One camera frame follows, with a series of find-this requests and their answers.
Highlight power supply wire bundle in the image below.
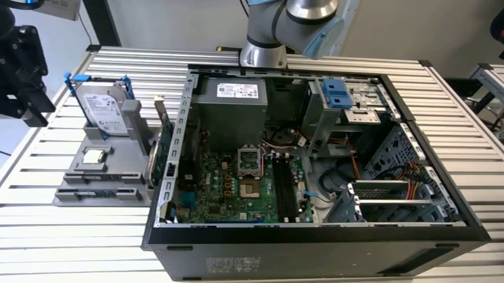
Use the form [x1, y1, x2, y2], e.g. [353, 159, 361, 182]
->
[263, 126, 308, 151]

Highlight CPU socket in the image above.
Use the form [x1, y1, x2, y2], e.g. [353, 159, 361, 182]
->
[238, 179, 264, 201]

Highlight black upright post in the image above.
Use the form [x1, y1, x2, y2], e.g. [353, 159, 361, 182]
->
[81, 0, 124, 48]

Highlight orange yellow wire bundle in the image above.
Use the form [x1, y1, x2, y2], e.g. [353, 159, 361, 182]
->
[396, 161, 426, 201]

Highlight aluminium slat side table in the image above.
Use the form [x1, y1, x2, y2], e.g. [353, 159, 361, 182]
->
[467, 62, 504, 119]

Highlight grey power supply unit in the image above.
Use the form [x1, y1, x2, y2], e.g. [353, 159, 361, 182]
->
[192, 77, 269, 151]

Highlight metal socket cover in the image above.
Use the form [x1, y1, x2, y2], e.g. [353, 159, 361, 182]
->
[237, 146, 264, 178]

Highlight perforated metal disk bay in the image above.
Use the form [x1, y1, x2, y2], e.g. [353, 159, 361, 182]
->
[323, 122, 462, 223]

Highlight grey parts rack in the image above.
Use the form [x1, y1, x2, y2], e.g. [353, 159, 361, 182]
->
[53, 99, 162, 207]

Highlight green graphics card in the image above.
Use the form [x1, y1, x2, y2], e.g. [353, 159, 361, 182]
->
[145, 94, 177, 189]

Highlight black RAM slot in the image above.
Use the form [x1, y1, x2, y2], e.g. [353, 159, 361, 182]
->
[277, 153, 293, 223]
[273, 153, 288, 223]
[283, 153, 297, 223]

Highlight silver CPU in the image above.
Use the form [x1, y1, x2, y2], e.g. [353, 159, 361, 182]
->
[81, 149, 107, 164]

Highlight black open PC case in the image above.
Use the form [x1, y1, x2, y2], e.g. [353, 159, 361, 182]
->
[141, 63, 492, 281]

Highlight blue plastic drive latch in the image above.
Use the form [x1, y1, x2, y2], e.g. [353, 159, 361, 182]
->
[323, 78, 352, 108]

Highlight hard disk in blue carrier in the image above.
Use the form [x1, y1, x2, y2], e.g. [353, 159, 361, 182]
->
[63, 73, 137, 139]

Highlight person in dark shirt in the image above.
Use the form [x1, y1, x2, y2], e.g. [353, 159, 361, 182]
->
[490, 11, 504, 45]

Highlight green motherboard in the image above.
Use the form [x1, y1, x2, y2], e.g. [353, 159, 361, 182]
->
[176, 152, 316, 224]

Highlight blue expansion slot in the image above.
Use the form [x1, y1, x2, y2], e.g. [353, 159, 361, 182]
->
[209, 217, 264, 224]

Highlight black looped cable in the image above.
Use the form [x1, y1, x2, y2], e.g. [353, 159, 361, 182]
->
[317, 166, 356, 204]

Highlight red orange drive wires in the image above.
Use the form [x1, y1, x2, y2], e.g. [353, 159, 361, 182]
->
[329, 131, 356, 147]

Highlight thin wire locking lever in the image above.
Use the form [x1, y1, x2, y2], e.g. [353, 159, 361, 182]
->
[260, 146, 276, 179]

